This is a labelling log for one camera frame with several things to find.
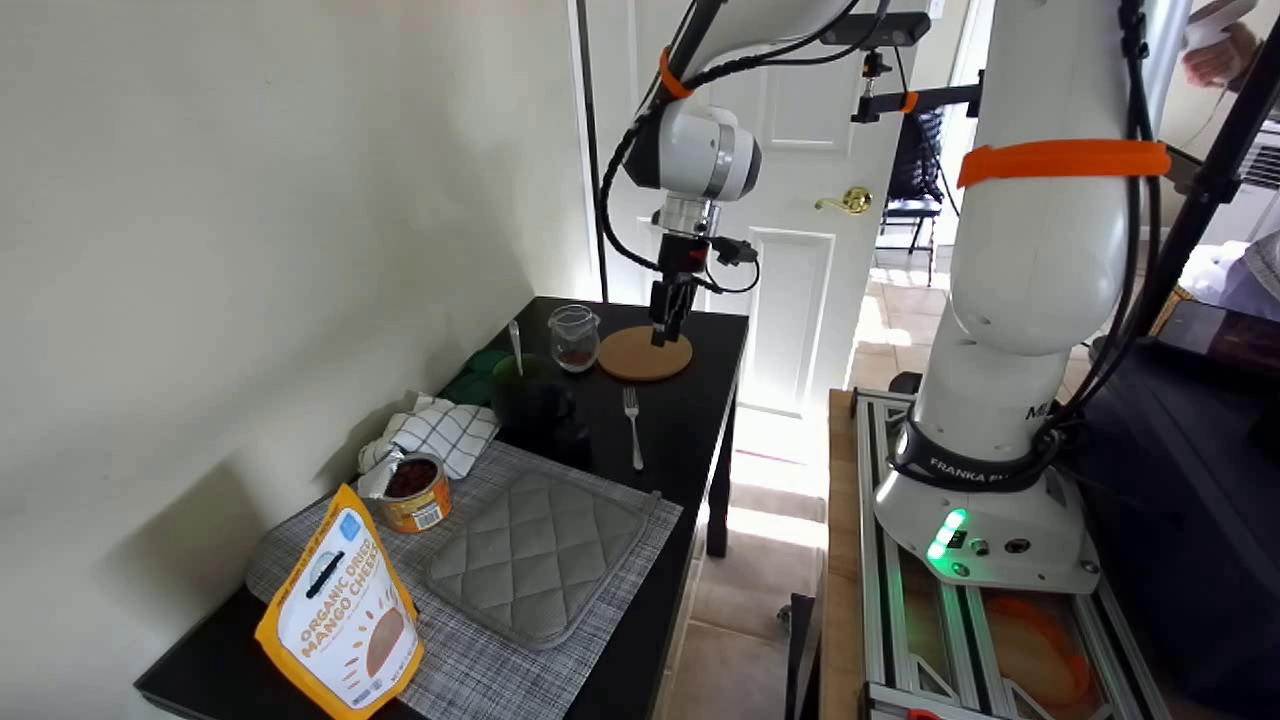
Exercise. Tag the green round lid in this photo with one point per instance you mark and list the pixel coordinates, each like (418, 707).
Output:
(490, 360)

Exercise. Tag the grey plaid placemat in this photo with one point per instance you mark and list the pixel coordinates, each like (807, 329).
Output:
(624, 602)

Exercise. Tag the silver spoon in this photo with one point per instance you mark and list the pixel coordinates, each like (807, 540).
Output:
(518, 346)

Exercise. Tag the clear glass cup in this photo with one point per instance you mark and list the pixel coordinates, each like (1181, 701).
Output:
(573, 342)

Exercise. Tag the grey quilted pot holder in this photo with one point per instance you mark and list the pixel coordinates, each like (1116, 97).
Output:
(532, 552)

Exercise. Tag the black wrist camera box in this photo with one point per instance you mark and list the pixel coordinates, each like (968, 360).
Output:
(731, 250)

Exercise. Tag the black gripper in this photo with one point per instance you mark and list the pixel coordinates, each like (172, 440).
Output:
(680, 263)

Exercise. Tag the black chair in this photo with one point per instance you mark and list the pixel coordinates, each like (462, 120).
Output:
(923, 167)

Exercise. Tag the black camera on clamp arm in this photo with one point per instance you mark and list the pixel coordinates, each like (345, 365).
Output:
(882, 24)

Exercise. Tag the black cabinet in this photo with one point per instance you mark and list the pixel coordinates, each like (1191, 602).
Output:
(1187, 532)

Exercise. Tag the black mug green inside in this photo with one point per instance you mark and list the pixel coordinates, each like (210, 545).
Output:
(532, 400)

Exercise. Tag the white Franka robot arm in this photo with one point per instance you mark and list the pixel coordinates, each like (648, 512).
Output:
(1024, 292)

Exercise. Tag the black table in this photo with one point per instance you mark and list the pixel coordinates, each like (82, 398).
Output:
(692, 426)

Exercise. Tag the silver fork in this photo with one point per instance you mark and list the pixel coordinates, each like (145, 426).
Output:
(632, 426)

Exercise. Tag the black tripod pole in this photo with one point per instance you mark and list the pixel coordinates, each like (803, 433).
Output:
(1203, 202)

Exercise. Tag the white checked dish towel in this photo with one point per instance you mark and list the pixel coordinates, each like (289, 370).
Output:
(442, 433)

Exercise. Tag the round wooden coaster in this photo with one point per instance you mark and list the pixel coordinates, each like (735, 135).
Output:
(645, 356)

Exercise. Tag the white panel door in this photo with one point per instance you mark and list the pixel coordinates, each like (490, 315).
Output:
(803, 307)

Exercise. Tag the brass door knob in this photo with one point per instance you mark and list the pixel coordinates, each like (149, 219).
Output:
(848, 202)

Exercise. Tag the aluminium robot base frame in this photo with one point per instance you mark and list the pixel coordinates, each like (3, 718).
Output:
(923, 640)

